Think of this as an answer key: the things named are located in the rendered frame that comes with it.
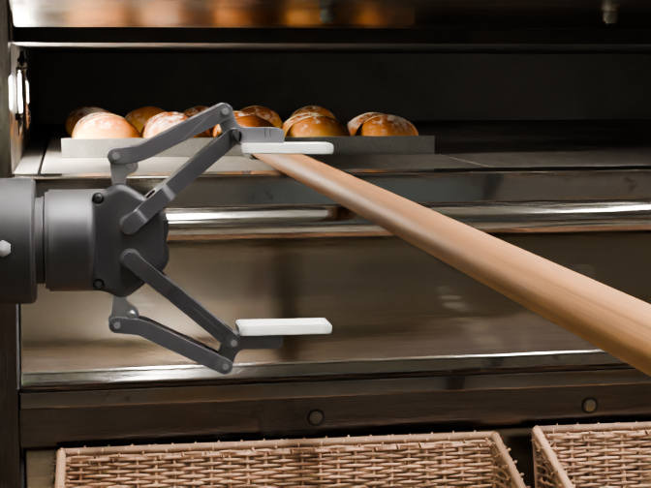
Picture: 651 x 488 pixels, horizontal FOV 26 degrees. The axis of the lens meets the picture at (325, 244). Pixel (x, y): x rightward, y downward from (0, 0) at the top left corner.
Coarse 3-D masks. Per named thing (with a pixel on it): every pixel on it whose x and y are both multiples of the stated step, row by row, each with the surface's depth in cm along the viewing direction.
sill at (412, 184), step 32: (192, 192) 171; (224, 192) 172; (256, 192) 173; (288, 192) 173; (416, 192) 176; (448, 192) 177; (480, 192) 178; (512, 192) 178; (544, 192) 179; (576, 192) 180; (608, 192) 181; (640, 192) 182
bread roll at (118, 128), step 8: (96, 120) 205; (104, 120) 205; (112, 120) 205; (120, 120) 206; (80, 128) 205; (88, 128) 204; (96, 128) 204; (104, 128) 204; (112, 128) 204; (120, 128) 205; (128, 128) 205; (136, 128) 207; (80, 136) 204; (88, 136) 204; (96, 136) 203; (104, 136) 203; (112, 136) 204; (120, 136) 204; (128, 136) 205; (136, 136) 206
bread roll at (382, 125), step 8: (368, 120) 212; (376, 120) 212; (384, 120) 212; (392, 120) 212; (400, 120) 212; (360, 128) 212; (368, 128) 211; (376, 128) 211; (384, 128) 211; (392, 128) 211; (400, 128) 212; (408, 128) 212
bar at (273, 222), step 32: (192, 224) 134; (224, 224) 135; (256, 224) 135; (288, 224) 136; (320, 224) 136; (352, 224) 137; (480, 224) 139; (512, 224) 140; (544, 224) 140; (576, 224) 141; (608, 224) 142; (640, 224) 142
